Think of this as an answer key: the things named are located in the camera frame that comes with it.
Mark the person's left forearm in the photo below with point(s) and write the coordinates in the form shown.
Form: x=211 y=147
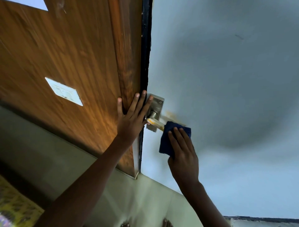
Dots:
x=86 y=184

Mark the person's left middle finger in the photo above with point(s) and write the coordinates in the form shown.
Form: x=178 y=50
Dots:
x=140 y=102

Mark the person's right hand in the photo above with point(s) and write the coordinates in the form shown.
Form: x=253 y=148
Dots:
x=184 y=163

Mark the person's right middle finger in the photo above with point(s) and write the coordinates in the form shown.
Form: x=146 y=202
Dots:
x=179 y=139

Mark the person's left foot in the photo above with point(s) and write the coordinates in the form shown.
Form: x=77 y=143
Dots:
x=126 y=224

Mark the person's left thumb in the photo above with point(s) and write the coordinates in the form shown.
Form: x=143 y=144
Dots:
x=145 y=121

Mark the pale grey door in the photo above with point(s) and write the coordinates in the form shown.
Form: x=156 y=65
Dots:
x=222 y=93

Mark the person's left little finger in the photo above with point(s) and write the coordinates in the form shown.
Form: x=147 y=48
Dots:
x=120 y=106

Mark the person's right foot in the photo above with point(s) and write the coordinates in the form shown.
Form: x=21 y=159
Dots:
x=167 y=223

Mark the person's right forearm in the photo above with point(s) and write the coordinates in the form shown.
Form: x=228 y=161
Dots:
x=203 y=205

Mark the person's left hand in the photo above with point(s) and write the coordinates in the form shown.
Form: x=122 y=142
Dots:
x=129 y=126

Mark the dark blue cleaning cloth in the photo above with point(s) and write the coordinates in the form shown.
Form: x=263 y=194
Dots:
x=165 y=140

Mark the brown wooden panel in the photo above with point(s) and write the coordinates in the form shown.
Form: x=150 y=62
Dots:
x=70 y=51

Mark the person's foot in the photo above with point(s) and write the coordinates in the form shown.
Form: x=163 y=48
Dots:
x=167 y=223
x=126 y=224

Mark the white switch plate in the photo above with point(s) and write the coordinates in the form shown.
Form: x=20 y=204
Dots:
x=64 y=91

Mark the yellow patterned fabric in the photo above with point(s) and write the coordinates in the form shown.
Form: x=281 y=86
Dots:
x=16 y=208

